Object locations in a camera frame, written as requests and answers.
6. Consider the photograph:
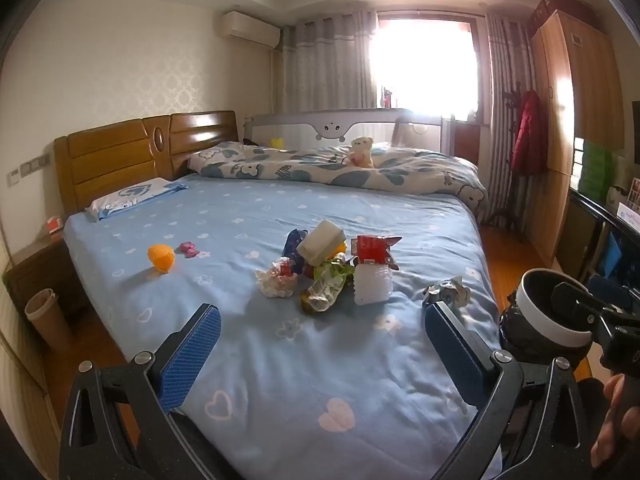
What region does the dark blue packet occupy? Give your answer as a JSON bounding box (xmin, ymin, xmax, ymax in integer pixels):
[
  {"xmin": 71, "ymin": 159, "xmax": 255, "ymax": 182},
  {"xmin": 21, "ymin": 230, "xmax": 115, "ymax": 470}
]
[{"xmin": 282, "ymin": 229, "xmax": 308, "ymax": 273}]

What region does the black bin liner bag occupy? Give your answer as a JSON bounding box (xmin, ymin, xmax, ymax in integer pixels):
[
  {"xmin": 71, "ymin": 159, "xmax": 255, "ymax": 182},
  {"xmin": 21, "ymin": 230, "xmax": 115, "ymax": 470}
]
[{"xmin": 497, "ymin": 300, "xmax": 596, "ymax": 376}]

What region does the person's right hand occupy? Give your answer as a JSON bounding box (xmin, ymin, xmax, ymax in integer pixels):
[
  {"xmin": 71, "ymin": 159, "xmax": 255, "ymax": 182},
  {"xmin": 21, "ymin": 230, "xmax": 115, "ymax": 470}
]
[{"xmin": 590, "ymin": 374, "xmax": 632, "ymax": 470}]

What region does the white air conditioner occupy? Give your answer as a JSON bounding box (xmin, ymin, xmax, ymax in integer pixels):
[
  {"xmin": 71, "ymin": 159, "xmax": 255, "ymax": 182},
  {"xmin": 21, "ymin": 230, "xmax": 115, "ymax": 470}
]
[{"xmin": 221, "ymin": 10, "xmax": 282, "ymax": 50}]

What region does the red snack packet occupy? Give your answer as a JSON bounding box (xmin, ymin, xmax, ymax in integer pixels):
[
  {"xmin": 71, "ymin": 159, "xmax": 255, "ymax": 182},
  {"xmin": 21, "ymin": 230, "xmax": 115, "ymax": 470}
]
[{"xmin": 350, "ymin": 234, "xmax": 402, "ymax": 272}]

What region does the blue white printed quilt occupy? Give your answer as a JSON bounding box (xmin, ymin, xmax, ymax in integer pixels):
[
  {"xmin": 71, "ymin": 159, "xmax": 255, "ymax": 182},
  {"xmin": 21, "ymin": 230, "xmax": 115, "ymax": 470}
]
[{"xmin": 187, "ymin": 141, "xmax": 488, "ymax": 223}]

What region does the orange ribbed ball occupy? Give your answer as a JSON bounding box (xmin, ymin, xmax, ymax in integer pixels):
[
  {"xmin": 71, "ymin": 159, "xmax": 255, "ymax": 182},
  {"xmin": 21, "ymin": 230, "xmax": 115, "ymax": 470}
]
[{"xmin": 147, "ymin": 244, "xmax": 176, "ymax": 273}]

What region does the beige waste bin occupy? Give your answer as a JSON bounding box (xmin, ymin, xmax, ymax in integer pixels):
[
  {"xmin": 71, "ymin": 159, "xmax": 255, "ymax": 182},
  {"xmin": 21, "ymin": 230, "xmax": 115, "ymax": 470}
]
[{"xmin": 25, "ymin": 288, "xmax": 73, "ymax": 351}]

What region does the wooden nightstand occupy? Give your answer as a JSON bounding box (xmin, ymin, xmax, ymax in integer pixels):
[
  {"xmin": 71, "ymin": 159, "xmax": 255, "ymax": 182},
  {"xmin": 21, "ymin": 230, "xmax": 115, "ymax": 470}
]
[{"xmin": 2, "ymin": 240, "xmax": 86, "ymax": 321}]

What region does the stack of green boxes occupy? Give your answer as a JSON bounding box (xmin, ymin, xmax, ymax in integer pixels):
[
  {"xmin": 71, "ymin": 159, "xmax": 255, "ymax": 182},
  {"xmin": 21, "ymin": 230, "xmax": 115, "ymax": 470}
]
[{"xmin": 575, "ymin": 137, "xmax": 613, "ymax": 196}]

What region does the silver foil wrapper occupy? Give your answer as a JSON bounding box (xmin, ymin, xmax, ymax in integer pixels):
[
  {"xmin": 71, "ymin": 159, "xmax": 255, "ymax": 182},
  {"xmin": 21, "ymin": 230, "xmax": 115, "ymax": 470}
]
[{"xmin": 422, "ymin": 276, "xmax": 472, "ymax": 308}]

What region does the grey dotted curtain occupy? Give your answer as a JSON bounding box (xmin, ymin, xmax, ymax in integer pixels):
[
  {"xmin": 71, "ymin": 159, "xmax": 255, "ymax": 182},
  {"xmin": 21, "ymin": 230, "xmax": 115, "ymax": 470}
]
[{"xmin": 277, "ymin": 10, "xmax": 378, "ymax": 111}]

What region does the brown wooden cabinet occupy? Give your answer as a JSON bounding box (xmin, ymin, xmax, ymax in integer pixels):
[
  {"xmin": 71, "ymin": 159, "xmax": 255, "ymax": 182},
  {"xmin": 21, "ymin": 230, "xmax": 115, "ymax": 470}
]
[{"xmin": 452, "ymin": 115, "xmax": 483, "ymax": 166}]

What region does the bed with blue sheet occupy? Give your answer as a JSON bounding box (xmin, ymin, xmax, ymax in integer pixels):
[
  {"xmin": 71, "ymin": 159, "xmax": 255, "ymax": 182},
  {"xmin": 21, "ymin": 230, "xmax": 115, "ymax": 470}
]
[{"xmin": 62, "ymin": 172, "xmax": 501, "ymax": 480}]

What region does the black cabinet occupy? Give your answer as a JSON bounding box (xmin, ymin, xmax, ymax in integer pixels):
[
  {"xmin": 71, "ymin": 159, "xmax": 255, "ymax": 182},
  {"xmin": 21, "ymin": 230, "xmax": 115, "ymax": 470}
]
[{"xmin": 565, "ymin": 190, "xmax": 640, "ymax": 301}]

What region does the wooden headboard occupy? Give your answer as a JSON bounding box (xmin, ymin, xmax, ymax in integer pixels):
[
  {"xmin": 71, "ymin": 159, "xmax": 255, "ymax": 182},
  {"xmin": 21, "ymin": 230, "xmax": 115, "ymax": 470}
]
[{"xmin": 54, "ymin": 110, "xmax": 238, "ymax": 216}]

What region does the wooden wardrobe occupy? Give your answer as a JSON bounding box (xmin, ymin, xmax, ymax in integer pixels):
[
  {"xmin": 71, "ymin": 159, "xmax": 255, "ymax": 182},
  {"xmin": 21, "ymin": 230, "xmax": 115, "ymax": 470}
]
[{"xmin": 530, "ymin": 12, "xmax": 626, "ymax": 266}]

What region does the white trash bin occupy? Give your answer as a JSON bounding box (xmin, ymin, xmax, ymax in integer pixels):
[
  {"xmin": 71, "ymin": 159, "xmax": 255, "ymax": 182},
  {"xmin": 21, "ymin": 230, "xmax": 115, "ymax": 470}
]
[{"xmin": 497, "ymin": 268, "xmax": 598, "ymax": 376}]

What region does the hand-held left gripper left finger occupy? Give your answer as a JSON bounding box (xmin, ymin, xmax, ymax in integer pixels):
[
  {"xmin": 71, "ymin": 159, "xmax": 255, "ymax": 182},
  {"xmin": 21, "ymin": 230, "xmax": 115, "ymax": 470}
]
[{"xmin": 59, "ymin": 303, "xmax": 222, "ymax": 480}]

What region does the clear wrapper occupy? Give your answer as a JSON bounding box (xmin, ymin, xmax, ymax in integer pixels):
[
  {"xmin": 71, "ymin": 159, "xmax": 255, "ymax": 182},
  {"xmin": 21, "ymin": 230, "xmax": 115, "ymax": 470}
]
[{"xmin": 255, "ymin": 257, "xmax": 298, "ymax": 300}]

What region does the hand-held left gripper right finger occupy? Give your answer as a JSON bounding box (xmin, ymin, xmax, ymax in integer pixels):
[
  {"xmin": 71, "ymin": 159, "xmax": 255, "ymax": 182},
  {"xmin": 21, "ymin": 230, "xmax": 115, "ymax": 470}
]
[{"xmin": 424, "ymin": 301, "xmax": 591, "ymax": 480}]

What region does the grey bed guard rail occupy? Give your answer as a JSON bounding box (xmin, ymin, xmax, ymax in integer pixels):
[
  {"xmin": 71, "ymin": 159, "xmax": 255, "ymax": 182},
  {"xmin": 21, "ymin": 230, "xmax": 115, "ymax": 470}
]
[{"xmin": 243, "ymin": 108, "xmax": 443, "ymax": 153}]

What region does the cream teddy bear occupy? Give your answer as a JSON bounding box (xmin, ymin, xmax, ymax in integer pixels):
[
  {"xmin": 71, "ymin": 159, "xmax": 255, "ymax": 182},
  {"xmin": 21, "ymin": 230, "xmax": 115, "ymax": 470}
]
[{"xmin": 347, "ymin": 136, "xmax": 375, "ymax": 168}]

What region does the red jacket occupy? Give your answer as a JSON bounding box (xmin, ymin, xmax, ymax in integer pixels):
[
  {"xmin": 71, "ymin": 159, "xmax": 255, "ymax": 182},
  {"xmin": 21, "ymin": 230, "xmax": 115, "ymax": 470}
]
[{"xmin": 510, "ymin": 90, "xmax": 543, "ymax": 176}]

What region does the white printed card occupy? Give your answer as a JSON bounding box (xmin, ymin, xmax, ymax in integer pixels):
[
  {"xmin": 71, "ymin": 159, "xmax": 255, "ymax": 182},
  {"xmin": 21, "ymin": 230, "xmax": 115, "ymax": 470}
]
[{"xmin": 617, "ymin": 202, "xmax": 640, "ymax": 233}]

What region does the dark red storage box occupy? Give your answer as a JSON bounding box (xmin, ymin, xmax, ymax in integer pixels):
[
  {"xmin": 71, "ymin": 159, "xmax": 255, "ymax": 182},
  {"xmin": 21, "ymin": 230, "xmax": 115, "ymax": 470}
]
[{"xmin": 530, "ymin": 0, "xmax": 596, "ymax": 36}]

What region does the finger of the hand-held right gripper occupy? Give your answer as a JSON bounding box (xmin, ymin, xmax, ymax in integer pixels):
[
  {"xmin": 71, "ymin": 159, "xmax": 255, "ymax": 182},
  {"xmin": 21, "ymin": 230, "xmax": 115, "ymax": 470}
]
[{"xmin": 551, "ymin": 281, "xmax": 607, "ymax": 324}]

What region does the white foam block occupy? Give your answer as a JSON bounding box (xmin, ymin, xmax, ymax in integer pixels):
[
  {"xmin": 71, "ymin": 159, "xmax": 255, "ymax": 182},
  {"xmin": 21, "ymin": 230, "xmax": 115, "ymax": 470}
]
[{"xmin": 296, "ymin": 220, "xmax": 347, "ymax": 266}]

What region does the grey striped curtain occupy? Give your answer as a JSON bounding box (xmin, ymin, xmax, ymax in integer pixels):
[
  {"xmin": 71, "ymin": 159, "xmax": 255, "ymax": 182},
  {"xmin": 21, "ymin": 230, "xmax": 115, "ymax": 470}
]
[{"xmin": 482, "ymin": 12, "xmax": 538, "ymax": 226}]

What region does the wall switch panel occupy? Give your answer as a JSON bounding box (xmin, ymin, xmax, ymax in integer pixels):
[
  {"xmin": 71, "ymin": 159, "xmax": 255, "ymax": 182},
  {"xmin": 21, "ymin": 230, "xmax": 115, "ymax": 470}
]
[{"xmin": 7, "ymin": 155, "xmax": 51, "ymax": 181}]

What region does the dark wooden coat rack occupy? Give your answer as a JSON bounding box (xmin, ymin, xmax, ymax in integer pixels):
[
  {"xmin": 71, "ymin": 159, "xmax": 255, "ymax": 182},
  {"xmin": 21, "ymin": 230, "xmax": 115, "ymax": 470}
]
[{"xmin": 487, "ymin": 82, "xmax": 526, "ymax": 231}]

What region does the blue white pillow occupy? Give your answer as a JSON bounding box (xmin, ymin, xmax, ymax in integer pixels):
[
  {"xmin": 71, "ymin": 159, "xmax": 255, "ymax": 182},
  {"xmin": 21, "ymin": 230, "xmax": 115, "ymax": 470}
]
[{"xmin": 85, "ymin": 177, "xmax": 190, "ymax": 222}]

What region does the window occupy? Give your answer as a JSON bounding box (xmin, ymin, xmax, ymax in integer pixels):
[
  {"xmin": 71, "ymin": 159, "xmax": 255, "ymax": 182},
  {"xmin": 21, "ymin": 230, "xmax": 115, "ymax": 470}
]
[{"xmin": 370, "ymin": 17, "xmax": 488, "ymax": 111}]

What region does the green yellow wrapper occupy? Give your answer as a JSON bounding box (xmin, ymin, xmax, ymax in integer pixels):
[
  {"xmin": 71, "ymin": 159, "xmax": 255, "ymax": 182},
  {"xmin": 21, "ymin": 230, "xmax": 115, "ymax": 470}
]
[{"xmin": 300, "ymin": 257, "xmax": 356, "ymax": 313}]

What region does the white ribbed plastic container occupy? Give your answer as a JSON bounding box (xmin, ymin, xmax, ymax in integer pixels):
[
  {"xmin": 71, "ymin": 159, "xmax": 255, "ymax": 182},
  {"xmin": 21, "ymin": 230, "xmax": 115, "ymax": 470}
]
[{"xmin": 352, "ymin": 261, "xmax": 392, "ymax": 306}]

